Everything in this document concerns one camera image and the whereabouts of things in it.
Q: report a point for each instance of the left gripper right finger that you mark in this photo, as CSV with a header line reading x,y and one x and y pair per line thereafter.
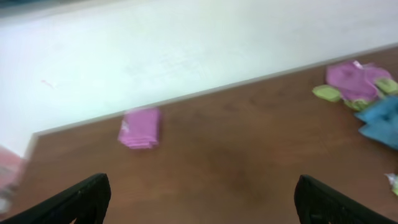
x,y
315,202

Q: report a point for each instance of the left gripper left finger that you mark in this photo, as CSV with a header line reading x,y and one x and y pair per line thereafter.
x,y
83,203

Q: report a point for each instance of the pink purple microfiber cloth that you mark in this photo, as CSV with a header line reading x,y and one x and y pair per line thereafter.
x,y
140,128

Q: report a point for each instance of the blue microfiber cloth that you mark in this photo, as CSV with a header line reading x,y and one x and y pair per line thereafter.
x,y
380,121

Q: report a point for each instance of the small green microfiber cloth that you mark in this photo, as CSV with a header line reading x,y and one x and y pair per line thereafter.
x,y
357,100

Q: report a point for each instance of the purple cloth with tag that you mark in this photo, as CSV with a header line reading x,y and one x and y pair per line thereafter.
x,y
356,81

